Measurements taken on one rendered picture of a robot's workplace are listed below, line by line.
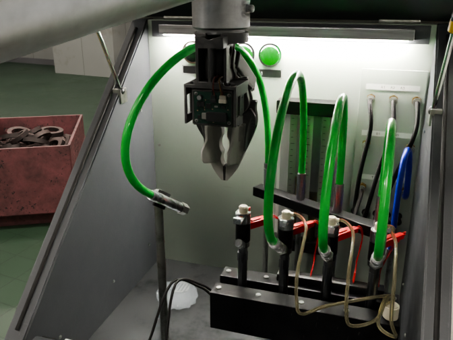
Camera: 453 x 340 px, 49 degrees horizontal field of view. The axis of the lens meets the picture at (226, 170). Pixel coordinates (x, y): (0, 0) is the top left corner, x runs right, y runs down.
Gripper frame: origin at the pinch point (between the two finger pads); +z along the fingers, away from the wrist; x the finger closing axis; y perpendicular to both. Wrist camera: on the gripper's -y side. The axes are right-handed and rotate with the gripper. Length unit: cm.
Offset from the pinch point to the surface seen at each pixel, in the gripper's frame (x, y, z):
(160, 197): -13.4, -5.2, 8.3
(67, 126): -219, -267, 78
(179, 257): -26, -42, 42
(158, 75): -13.2, -6.3, -12.4
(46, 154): -181, -190, 74
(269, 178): 6.7, 1.0, 0.2
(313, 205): 9.8, -27.9, 16.3
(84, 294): -32.3, -7.1, 32.6
